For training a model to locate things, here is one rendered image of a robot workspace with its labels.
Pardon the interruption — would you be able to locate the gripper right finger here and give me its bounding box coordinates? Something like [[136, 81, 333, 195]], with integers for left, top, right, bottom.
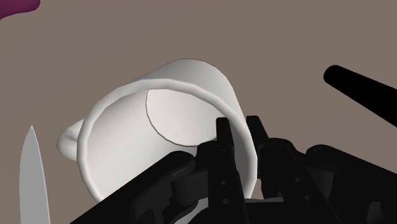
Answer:
[[246, 115, 397, 224]]

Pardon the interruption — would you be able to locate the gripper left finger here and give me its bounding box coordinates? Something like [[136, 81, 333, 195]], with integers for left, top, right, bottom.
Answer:
[[69, 116, 251, 224]]

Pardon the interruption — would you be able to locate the white mug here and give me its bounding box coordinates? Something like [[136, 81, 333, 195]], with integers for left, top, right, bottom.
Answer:
[[56, 57, 258, 204]]

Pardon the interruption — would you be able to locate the grey knife blade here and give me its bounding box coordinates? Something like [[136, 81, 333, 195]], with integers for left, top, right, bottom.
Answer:
[[19, 125, 52, 224]]

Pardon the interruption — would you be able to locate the purple object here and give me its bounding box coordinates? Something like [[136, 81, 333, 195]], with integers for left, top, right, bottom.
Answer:
[[0, 0, 41, 20]]

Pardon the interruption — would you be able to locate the black handle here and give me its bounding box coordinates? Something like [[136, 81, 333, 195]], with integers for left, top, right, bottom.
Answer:
[[323, 64, 397, 129]]

